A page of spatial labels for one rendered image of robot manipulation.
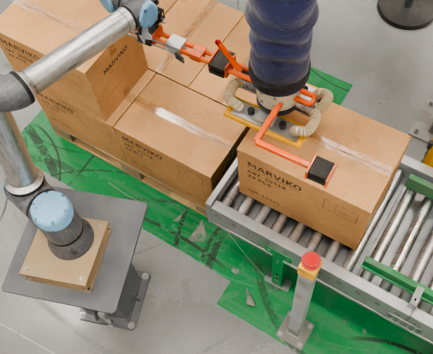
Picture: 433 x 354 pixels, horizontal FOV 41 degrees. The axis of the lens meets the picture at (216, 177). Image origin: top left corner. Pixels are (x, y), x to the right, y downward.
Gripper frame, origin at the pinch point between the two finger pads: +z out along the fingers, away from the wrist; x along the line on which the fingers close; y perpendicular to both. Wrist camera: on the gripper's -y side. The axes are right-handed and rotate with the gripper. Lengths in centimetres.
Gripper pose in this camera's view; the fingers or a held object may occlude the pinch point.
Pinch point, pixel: (149, 32)
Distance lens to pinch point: 246.6
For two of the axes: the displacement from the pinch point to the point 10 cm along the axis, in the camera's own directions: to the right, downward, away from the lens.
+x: 5.1, -7.7, 3.7
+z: 0.7, 4.7, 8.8
